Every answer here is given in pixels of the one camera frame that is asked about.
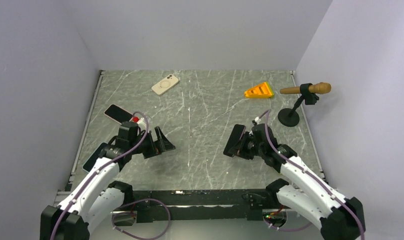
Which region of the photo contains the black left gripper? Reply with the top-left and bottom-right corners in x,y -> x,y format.
129,126 -> 175,159

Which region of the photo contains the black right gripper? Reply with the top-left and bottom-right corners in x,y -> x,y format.
229,131 -> 265,160

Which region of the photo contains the black phone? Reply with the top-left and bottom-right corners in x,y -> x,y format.
223,124 -> 247,158

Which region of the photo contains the beige phone case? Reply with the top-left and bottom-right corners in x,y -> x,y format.
151,74 -> 179,96

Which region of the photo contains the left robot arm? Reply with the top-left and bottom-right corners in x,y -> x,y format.
40,118 -> 176,240

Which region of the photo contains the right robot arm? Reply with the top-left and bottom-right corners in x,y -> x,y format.
223,123 -> 365,240

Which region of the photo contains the phone in blue case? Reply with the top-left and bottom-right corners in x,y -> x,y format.
82,142 -> 108,173

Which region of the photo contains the brown microphone on stand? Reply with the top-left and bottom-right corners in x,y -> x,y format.
278,82 -> 331,127

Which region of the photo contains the orange triangular toy block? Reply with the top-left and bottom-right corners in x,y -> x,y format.
244,82 -> 274,99

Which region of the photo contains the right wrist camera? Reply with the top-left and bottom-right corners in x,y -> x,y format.
252,116 -> 261,126

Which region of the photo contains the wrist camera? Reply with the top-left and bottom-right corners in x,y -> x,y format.
252,116 -> 261,126
129,116 -> 149,130

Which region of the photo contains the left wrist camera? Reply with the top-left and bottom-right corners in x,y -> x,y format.
129,116 -> 149,130

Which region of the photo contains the black base frame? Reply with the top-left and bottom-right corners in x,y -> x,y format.
116,188 -> 283,223

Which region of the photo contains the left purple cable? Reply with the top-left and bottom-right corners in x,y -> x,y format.
49,110 -> 150,240

